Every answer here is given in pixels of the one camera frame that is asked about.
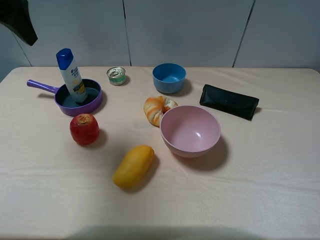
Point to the blue cap shampoo bottle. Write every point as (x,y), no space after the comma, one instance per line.
(71,75)

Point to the toy croissant bread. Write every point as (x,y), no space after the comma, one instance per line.
(155,108)

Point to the pink plastic bowl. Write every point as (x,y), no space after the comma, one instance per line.
(189,131)

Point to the blue plastic bowl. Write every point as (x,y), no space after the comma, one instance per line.
(169,78)

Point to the yellow toy mango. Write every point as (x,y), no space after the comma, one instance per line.
(134,167)

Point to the green label tin can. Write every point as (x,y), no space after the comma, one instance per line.
(116,75)

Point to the purple toy frying pan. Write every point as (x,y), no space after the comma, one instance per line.
(70,104)

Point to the red toy apple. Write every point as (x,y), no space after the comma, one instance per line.
(84,129)

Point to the black glasses case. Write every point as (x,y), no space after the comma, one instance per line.
(236,104)

